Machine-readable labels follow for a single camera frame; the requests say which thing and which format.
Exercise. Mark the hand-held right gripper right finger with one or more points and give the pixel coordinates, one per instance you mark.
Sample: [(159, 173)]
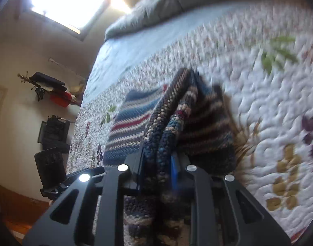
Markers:
[(174, 173)]

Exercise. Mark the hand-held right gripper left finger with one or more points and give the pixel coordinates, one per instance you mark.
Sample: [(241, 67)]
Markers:
[(136, 175)]

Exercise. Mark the black chair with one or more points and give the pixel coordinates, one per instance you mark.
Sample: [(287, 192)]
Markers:
[(50, 164)]

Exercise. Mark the red bag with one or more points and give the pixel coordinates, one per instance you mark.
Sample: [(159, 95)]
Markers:
[(61, 99)]

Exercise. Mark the floral quilted bedspread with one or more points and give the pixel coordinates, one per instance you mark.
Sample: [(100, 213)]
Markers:
[(264, 107)]

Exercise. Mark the grey pillow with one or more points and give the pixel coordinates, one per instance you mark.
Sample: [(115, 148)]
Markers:
[(159, 7)]

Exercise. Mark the bright window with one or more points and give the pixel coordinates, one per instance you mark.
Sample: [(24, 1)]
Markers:
[(67, 0)]

